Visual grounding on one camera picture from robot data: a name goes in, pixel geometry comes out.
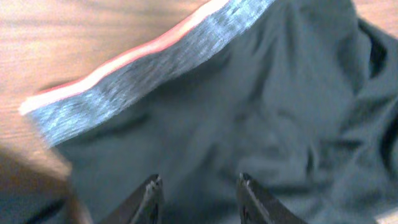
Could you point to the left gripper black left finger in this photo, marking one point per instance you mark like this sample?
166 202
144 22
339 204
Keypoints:
143 206

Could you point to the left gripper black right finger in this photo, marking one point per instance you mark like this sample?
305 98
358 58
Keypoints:
257 206

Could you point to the black pants with red waistband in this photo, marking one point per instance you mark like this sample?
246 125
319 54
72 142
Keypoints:
301 95

